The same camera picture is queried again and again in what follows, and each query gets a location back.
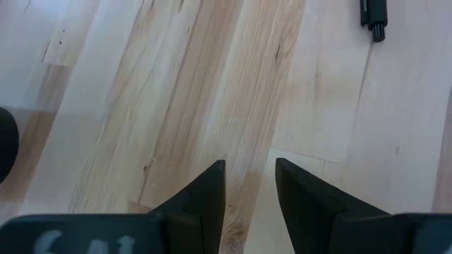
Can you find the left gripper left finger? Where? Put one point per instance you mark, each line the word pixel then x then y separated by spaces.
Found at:
pixel 194 218

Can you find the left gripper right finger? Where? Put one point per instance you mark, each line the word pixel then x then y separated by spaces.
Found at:
pixel 318 218

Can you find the matte black pen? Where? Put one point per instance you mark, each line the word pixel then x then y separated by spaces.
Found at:
pixel 376 14

